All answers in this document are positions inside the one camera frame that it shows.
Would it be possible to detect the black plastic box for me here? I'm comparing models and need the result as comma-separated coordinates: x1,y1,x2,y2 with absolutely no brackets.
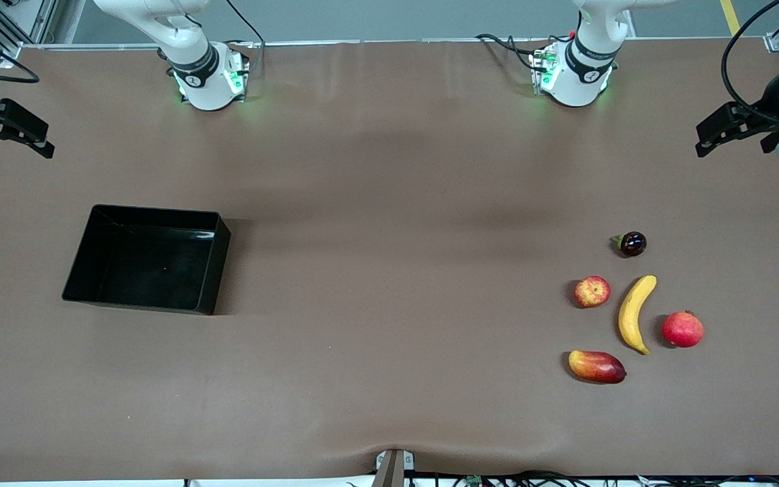
62,204,232,316

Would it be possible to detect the yellow banana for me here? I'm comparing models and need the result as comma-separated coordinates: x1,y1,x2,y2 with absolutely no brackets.
618,275,658,355

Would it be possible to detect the red yellow apple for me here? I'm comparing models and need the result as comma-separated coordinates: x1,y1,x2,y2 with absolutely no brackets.
574,275,612,309

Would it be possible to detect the dark purple plum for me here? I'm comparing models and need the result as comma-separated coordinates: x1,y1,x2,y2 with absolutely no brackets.
611,231,648,258

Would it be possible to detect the red pomegranate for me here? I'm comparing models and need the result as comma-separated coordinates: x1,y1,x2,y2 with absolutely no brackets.
661,310,705,348

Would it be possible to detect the red yellow mango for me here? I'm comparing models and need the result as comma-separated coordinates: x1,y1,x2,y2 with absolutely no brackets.
568,350,628,385

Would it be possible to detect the brown table mat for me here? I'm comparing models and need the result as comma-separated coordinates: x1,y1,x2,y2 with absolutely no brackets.
0,37,779,482

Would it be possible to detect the metal table clamp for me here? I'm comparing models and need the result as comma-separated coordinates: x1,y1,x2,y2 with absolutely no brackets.
375,448,416,487

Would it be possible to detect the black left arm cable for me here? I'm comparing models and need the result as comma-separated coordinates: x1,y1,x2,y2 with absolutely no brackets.
721,0,779,126

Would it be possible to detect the black base cable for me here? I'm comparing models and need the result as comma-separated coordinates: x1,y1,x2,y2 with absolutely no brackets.
475,34,546,72
224,0,266,75

